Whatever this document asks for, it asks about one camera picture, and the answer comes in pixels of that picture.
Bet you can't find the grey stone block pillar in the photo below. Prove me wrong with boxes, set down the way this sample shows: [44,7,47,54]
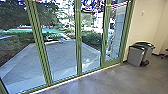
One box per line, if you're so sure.
[109,5,126,58]

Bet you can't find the trimmed green hedge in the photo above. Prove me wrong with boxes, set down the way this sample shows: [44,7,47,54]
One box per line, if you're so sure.
[81,30,103,48]

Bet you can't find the black table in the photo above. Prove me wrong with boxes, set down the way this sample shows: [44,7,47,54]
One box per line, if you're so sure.
[161,47,168,60]

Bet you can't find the light grey trash bin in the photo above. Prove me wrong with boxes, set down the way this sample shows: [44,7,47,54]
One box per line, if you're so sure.
[127,44,147,67]

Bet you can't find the small white wall device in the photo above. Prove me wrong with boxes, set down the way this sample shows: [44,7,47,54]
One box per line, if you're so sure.
[141,10,147,17]

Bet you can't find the low green ground shrubs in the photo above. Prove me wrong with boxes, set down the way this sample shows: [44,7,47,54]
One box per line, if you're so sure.
[0,33,35,65]

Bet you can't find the dark trash bin blue trim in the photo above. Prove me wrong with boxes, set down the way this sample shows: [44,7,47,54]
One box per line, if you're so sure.
[134,41,156,66]

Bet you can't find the grey outdoor bench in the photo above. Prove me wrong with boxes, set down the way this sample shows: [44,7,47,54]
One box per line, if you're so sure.
[43,34,67,43]

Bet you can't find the green door with lever handle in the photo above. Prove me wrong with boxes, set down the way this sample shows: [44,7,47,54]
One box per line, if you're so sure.
[99,0,125,68]

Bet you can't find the green framed glass door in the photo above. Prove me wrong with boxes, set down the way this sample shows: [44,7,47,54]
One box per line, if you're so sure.
[0,0,135,94]

